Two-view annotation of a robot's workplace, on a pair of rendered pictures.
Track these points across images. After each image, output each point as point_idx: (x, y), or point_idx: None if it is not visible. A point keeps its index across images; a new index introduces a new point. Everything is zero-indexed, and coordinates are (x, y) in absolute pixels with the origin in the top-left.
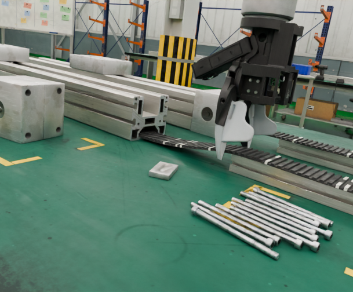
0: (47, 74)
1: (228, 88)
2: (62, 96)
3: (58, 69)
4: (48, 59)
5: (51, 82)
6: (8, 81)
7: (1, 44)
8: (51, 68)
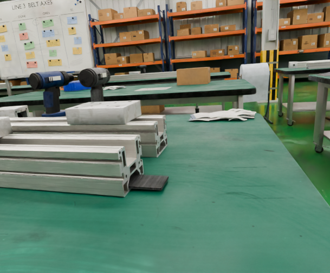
0: (13, 117)
1: None
2: None
3: (15, 124)
4: (88, 145)
5: None
6: (11, 106)
7: (115, 105)
8: (25, 124)
